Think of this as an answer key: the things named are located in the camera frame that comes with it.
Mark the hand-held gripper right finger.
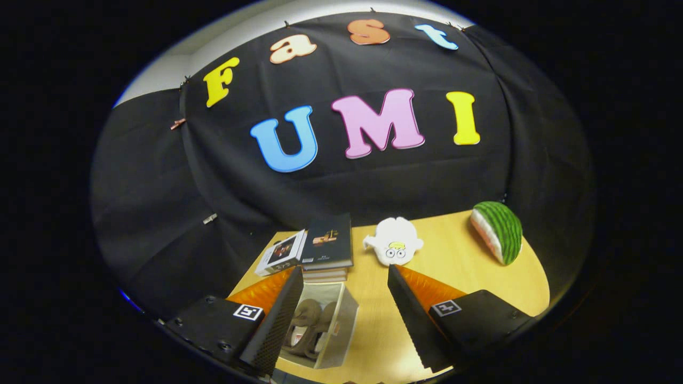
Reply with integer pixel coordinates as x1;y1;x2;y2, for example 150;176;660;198
387;264;534;374

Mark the brown fuzzy shoe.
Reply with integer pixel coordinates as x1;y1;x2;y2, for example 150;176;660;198
287;299;323;357
312;301;340;359

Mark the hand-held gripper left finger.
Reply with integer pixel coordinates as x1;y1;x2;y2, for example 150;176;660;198
163;266;305;377

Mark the dark cover book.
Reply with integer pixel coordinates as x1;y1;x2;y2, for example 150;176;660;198
301;213;354;270

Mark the watermelon slice plush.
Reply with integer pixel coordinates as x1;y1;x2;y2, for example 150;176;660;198
470;201;523;266

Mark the grey fabric storage box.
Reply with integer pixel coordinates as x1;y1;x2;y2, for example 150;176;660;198
275;282;360;370

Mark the white cartoon face plush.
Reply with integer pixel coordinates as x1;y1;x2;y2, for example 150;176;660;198
363;217;425;266

